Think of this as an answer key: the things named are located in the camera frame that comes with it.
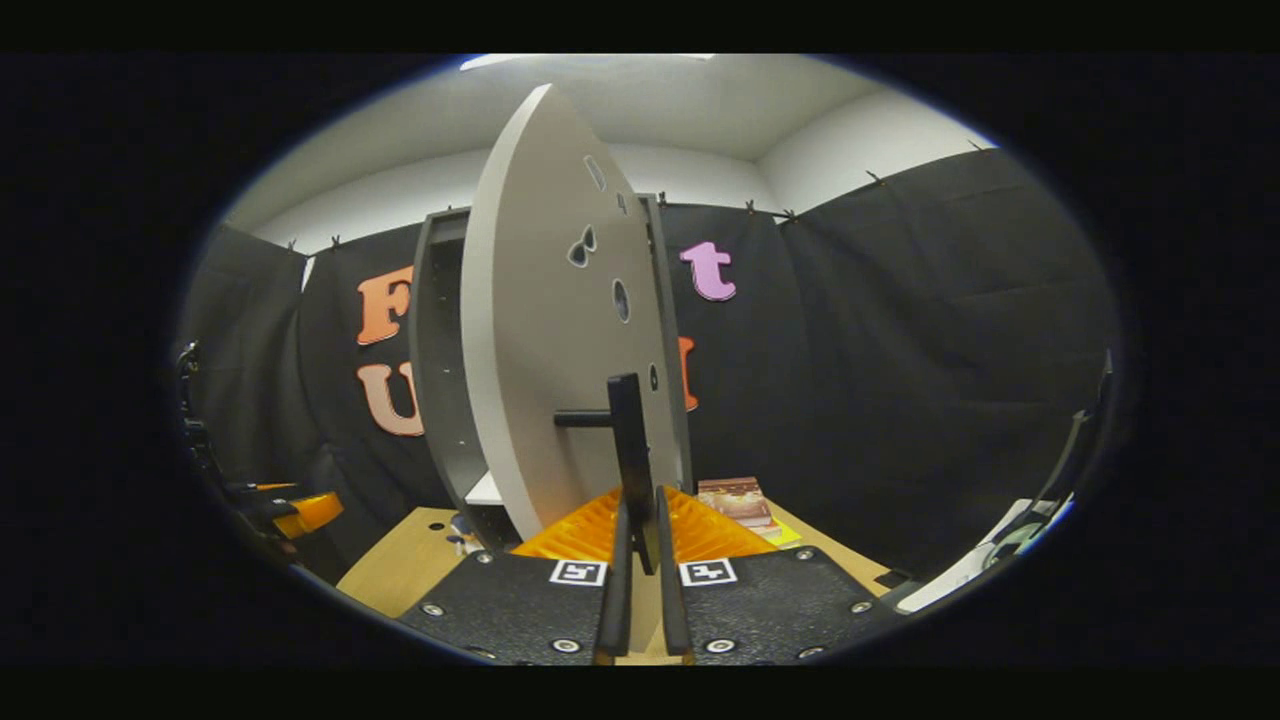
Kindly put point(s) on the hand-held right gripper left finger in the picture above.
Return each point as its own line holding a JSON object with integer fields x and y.
{"x": 500, "y": 610}

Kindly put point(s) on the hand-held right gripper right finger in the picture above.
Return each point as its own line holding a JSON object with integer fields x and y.
{"x": 790, "y": 610}

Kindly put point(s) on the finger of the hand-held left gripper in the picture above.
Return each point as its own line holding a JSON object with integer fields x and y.
{"x": 272, "y": 488}
{"x": 312, "y": 512}

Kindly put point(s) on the grey cabinet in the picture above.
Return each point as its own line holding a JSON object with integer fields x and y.
{"x": 440, "y": 380}

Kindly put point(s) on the white cabinet door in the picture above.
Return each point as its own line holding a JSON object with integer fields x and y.
{"x": 545, "y": 300}

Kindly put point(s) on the blue penguin plush toy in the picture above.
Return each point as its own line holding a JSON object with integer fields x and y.
{"x": 463, "y": 535}

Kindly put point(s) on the brown cover book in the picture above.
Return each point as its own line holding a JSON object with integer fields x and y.
{"x": 735, "y": 500}

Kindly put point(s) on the white side table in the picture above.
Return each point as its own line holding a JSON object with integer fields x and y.
{"x": 960, "y": 575}

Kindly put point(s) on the round grey object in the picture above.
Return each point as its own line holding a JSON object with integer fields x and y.
{"x": 1012, "y": 545}

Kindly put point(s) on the black backdrop cloth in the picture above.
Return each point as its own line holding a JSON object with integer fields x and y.
{"x": 950, "y": 350}

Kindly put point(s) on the dark curved frame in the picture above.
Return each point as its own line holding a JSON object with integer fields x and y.
{"x": 1075, "y": 450}

